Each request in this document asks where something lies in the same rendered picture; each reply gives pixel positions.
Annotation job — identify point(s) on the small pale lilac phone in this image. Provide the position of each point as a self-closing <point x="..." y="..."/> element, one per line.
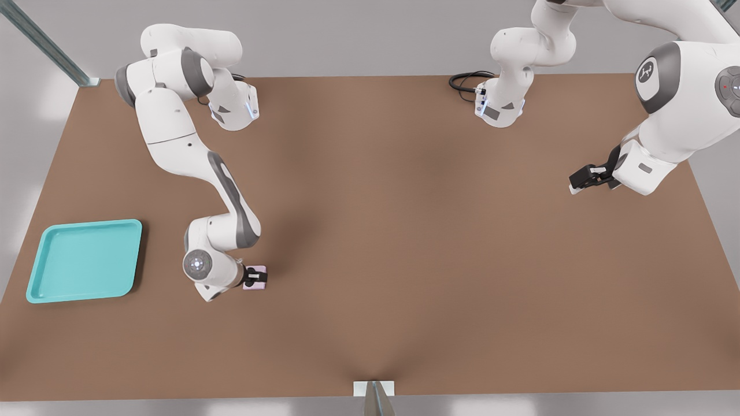
<point x="261" y="270"/>

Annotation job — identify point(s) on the pale blue-green tray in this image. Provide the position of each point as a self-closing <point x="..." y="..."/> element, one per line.
<point x="84" y="261"/>

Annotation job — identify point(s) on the silver frame post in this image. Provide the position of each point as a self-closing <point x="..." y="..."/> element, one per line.
<point x="376" y="397"/>
<point x="729" y="4"/>
<point x="46" y="45"/>

